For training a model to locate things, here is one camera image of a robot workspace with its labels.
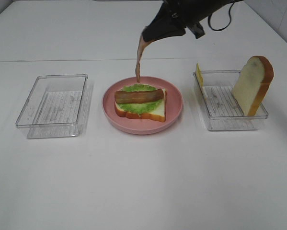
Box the clear plastic tray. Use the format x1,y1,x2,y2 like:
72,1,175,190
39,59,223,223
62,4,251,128
15,74,90,139
193,70,268,131

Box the green lettuce leaf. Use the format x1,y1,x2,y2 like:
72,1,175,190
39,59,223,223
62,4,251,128
119,83,163,115

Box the clear right plastic tray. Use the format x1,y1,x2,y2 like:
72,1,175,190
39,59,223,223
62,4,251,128
193,70,268,131

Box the pink round plate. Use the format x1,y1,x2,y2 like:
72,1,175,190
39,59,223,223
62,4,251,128
102,76,183,135

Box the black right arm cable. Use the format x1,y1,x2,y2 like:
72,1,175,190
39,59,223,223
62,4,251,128
207,0,244,31

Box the bread slice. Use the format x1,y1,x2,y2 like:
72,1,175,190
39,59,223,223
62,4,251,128
232,56,274,116
114,88,167,123

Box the clear left plastic tray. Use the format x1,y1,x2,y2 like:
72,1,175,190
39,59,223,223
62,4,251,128
15,74,90,139

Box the red bacon strip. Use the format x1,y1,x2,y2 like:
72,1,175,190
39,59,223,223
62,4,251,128
135,35,151,82

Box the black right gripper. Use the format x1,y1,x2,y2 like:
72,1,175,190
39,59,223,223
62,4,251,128
142,0,236,42

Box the brown bacon strip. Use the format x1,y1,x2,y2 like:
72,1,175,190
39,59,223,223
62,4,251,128
115,89,164,104

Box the yellow cheese slice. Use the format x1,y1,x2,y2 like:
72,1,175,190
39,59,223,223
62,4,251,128
195,63,204,89

